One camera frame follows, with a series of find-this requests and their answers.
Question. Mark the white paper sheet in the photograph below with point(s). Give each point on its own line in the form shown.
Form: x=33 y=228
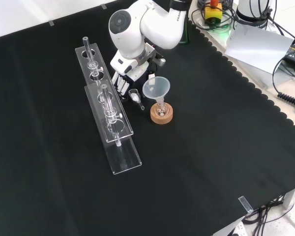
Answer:
x=255 y=46

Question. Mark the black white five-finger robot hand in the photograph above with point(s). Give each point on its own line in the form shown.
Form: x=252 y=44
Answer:
x=123 y=65

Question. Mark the grey tape piece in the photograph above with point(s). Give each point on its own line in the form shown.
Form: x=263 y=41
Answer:
x=103 y=6
x=51 y=23

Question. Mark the grey table leg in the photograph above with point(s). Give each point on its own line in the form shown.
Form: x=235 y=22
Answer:
x=290 y=199

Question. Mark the clear acrylic funnel stand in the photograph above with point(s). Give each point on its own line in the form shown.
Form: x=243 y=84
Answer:
x=123 y=162

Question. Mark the clear plastic funnel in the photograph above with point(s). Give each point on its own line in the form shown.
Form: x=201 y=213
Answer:
x=159 y=86

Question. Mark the white power strip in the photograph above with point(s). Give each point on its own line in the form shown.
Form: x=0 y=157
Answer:
x=238 y=229

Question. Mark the yellow stop button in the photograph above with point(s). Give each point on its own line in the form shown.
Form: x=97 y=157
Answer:
x=212 y=12

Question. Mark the small round-bottom glass flask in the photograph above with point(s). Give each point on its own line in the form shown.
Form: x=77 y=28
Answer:
x=161 y=111

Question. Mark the clear weighing funnel with powder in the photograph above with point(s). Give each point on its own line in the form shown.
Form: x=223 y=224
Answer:
x=135 y=97

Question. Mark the black bench cloth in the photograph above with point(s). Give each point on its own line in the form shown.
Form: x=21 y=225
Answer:
x=186 y=159

